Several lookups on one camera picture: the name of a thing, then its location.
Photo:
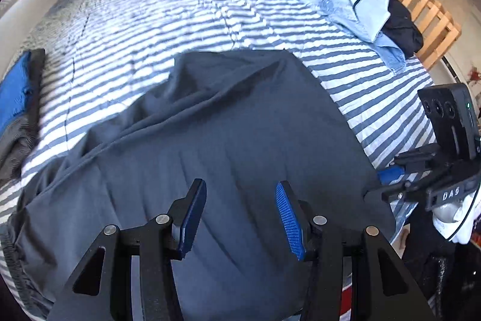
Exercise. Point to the person's black clothing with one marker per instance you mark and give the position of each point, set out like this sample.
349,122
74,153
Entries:
428,268

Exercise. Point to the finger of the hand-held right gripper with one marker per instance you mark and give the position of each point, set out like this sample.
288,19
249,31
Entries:
390,175
413,189

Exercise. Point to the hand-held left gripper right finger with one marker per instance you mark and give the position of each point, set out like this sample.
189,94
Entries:
289,219

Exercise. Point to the blue white striped quilt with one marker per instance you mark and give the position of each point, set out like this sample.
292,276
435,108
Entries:
150,24

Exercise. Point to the blue folded cloth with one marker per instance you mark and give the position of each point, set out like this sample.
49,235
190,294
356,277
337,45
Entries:
15,92

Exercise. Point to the person's right hand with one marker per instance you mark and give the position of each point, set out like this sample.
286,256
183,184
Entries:
458,227

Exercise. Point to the black garment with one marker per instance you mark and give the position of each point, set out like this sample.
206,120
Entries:
402,31

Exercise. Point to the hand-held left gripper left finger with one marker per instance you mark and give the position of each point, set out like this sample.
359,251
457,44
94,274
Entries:
193,219

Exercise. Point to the grey folded cloth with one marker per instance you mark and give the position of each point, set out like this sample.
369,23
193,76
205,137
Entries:
22,152

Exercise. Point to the navy pants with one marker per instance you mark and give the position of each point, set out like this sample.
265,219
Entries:
225,118

